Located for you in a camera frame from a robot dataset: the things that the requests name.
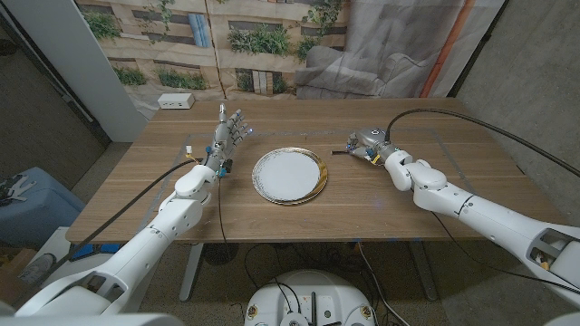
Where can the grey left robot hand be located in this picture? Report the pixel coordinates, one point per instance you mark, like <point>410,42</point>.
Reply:
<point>221,145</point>

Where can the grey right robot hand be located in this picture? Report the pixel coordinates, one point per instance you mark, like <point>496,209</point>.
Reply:
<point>371,142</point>

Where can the black makeup brush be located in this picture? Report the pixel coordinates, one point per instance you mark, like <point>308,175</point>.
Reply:
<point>340,152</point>

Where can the white plate with gold rim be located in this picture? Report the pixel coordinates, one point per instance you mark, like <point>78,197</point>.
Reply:
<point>290,176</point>

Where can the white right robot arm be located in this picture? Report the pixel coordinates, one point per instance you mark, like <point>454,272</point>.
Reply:
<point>489,217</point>

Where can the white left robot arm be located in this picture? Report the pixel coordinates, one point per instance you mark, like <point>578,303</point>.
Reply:
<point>136,258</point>

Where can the white power strip box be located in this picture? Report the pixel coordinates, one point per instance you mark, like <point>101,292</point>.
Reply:
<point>176,101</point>

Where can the printed fabric backdrop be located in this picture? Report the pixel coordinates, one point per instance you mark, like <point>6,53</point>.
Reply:
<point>272,68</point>

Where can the black round floor object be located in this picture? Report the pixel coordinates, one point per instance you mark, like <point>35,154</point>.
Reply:
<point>220,254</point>

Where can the white table leg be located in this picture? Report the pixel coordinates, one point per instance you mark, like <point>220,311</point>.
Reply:
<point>425,271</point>
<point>191,271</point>

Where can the white robot torso base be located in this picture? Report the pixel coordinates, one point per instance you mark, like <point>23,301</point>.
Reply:
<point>317,290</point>

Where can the blue plastic container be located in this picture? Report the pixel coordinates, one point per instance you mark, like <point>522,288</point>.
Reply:
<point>45,217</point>

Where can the grey metal bracket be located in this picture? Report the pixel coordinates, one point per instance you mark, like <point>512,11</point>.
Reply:
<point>16,188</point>

